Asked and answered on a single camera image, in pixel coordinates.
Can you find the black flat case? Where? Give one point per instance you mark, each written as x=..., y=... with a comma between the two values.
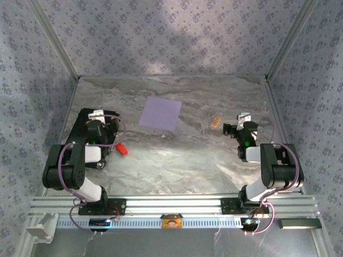
x=80, y=125

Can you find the white plastic bracket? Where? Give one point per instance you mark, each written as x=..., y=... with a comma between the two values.
x=40, y=230

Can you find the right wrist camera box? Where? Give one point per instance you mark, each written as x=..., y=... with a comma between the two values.
x=245, y=118

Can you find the aluminium side rail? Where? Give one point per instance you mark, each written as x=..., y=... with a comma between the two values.
x=275, y=107
x=70, y=104

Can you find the small red object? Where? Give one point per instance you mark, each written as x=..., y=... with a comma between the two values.
x=122, y=149

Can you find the small wooden block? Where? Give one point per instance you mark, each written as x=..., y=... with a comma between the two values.
x=215, y=121

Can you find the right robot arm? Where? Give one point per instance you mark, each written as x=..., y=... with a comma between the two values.
x=281, y=171

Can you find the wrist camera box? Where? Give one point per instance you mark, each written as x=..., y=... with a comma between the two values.
x=245, y=118
x=96, y=115

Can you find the purple paper sheet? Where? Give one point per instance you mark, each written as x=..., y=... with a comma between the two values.
x=160, y=113

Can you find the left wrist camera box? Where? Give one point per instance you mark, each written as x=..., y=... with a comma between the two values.
x=96, y=115

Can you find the small circuit board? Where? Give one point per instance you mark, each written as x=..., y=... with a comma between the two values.
x=249, y=223
x=99, y=223

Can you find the aluminium corner post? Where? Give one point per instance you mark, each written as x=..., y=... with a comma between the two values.
x=289, y=40

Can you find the orange figure clip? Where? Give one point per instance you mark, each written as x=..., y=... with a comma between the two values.
x=171, y=222

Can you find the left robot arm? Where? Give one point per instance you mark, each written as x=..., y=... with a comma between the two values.
x=61, y=174

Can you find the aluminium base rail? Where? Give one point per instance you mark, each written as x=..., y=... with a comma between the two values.
x=174, y=204

